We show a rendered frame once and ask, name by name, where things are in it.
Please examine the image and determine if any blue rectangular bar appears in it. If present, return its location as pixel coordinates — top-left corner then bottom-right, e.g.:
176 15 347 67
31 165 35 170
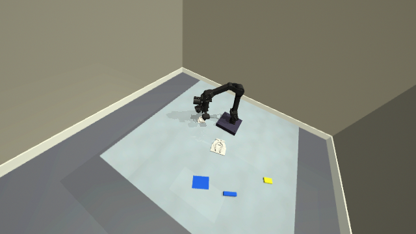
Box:
223 191 237 196

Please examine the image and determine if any yellow rectangular block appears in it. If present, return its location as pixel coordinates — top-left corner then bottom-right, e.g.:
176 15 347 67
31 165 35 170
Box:
263 177 272 184

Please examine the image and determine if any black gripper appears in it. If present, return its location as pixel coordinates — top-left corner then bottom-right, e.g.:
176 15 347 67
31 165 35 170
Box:
201 103 210 121

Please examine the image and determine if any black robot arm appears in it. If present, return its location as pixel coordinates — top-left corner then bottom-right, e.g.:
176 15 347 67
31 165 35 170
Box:
193 83 244 125

